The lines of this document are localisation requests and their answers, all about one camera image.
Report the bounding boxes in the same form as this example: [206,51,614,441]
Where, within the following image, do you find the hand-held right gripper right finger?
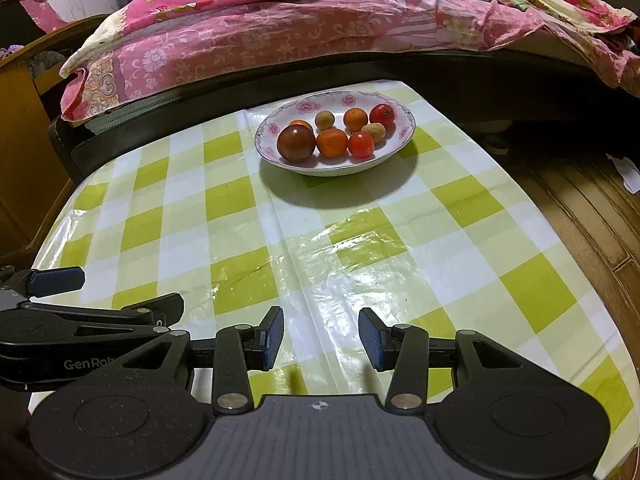
[358,306,533,417]

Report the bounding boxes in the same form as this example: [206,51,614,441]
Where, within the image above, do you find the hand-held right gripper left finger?
[112,305,286,417]

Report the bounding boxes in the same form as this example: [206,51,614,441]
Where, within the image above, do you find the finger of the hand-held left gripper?
[22,293,185,342]
[0,266,86,306]

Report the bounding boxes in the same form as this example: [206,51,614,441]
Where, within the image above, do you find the red tomato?
[347,131,376,159]
[369,103,397,127]

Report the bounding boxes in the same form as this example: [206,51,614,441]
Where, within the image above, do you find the dark purple tomato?
[276,126,317,164]

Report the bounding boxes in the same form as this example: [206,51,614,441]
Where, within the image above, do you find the white floral plate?
[254,91,417,177]

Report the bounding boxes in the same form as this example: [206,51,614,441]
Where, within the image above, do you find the green checkered tablecloth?
[27,79,636,478]

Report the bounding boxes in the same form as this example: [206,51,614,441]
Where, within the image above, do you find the wooden cabinet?
[0,14,107,266]

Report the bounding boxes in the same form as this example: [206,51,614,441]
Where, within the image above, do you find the grey mattress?
[82,89,177,134]

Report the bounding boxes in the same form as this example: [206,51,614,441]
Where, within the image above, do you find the grey cloth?
[29,49,76,80]

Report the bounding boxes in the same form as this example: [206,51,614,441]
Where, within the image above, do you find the shoe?
[481,120,515,156]

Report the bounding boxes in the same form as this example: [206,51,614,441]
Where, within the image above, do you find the pink patterned cloth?
[0,0,77,34]

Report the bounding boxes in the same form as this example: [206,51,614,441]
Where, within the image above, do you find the white paper scrap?
[606,154,640,192]

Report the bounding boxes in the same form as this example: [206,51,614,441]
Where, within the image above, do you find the pink floral blanket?
[60,0,636,122]

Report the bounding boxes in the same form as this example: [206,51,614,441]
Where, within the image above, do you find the dark bed frame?
[47,50,640,186]

